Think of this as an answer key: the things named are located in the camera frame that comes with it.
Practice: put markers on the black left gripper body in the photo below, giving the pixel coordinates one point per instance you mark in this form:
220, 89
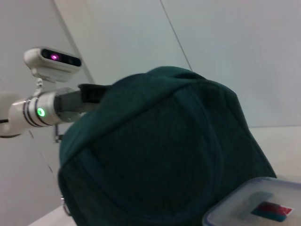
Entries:
70, 101

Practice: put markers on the dark teal lunch bag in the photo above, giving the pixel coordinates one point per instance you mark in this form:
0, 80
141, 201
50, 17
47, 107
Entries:
164, 146

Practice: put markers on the clear plastic food container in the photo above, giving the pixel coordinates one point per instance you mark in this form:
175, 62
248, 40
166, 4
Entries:
258, 202

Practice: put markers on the white cabinet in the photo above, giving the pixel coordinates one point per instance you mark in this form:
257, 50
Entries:
129, 35

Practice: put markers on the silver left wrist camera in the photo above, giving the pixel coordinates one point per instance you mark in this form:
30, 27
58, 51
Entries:
54, 66

